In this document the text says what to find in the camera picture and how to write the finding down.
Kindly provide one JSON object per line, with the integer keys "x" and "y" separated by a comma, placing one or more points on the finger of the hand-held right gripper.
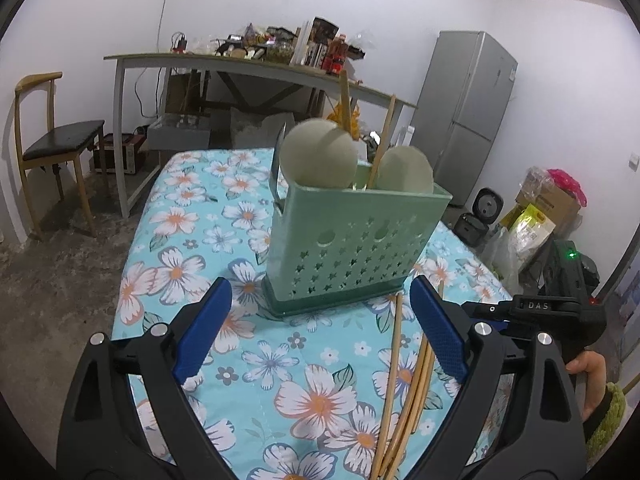
{"x": 487, "y": 310}

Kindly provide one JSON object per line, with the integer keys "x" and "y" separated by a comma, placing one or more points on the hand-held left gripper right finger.
{"x": 440, "y": 330}

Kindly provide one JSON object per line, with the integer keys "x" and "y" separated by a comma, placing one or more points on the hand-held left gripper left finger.
{"x": 207, "y": 330}

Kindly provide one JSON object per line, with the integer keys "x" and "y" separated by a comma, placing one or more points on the green utensil holder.
{"x": 350, "y": 245}

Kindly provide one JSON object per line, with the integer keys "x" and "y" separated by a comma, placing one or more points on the cream round spoon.
{"x": 305, "y": 152}
{"x": 346, "y": 160}
{"x": 405, "y": 170}

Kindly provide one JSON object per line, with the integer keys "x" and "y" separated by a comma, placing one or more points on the person's right forearm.
{"x": 607, "y": 420}

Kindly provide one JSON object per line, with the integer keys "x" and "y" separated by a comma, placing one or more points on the person's right hand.
{"x": 592, "y": 367}

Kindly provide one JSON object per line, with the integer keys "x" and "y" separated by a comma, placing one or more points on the translucent bag of greens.
{"x": 502, "y": 255}

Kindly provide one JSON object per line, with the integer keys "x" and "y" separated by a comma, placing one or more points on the yellow rice bag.
{"x": 530, "y": 232}

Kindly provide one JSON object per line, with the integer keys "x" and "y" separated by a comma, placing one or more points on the cardboard box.
{"x": 547, "y": 205}

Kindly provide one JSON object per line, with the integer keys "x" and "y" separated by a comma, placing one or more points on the black rice cooker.
{"x": 475, "y": 220}

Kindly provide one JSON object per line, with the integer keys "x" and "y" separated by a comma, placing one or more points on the pink plastic bag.
{"x": 567, "y": 185}

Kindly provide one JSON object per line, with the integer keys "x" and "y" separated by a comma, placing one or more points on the floral blue tablecloth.
{"x": 210, "y": 220}

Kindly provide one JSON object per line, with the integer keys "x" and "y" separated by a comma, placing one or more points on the metal knife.
{"x": 277, "y": 165}

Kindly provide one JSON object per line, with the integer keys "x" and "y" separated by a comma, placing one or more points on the red small appliance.
{"x": 120, "y": 155}

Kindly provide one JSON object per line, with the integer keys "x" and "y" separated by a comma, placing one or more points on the grey storage box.
{"x": 180, "y": 132}

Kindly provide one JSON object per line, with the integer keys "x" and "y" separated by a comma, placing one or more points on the silver refrigerator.
{"x": 465, "y": 110}

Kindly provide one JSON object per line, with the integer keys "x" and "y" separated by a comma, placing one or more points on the lit phone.
{"x": 373, "y": 139}

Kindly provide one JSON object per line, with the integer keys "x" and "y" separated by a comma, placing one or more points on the grey sack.
{"x": 255, "y": 127}

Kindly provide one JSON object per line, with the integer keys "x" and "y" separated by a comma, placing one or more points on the yellow plastic bag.
{"x": 345, "y": 117}

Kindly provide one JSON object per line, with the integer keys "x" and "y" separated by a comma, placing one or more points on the wooden chair black seat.
{"x": 60, "y": 137}

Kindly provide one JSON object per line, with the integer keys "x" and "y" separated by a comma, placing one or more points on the wooden table white legs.
{"x": 225, "y": 62}

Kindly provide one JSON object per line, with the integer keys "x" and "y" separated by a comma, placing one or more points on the black gadget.
{"x": 235, "y": 47}

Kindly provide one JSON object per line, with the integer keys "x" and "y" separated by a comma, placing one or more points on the glass jar green contents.
{"x": 282, "y": 53}

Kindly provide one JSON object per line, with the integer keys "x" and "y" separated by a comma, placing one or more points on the black charger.
{"x": 179, "y": 42}

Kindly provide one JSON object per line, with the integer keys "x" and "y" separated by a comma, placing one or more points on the red oil bottle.
{"x": 335, "y": 57}

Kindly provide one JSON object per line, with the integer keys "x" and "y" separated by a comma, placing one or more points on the metal can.
{"x": 317, "y": 55}

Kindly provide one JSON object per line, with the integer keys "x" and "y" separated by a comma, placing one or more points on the clear plastic bag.
{"x": 360, "y": 42}

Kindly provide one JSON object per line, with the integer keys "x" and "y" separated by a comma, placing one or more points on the clear plastic roll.
{"x": 301, "y": 45}

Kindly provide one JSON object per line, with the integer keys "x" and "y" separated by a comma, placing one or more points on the orange snack bag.
{"x": 255, "y": 33}

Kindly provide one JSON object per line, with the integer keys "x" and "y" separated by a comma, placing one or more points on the dark snack bag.
{"x": 324, "y": 29}

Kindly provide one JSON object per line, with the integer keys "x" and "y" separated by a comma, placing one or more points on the wooden chair frame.
{"x": 631, "y": 385}

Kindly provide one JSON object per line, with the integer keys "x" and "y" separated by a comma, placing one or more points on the white wall outlet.
{"x": 633, "y": 162}

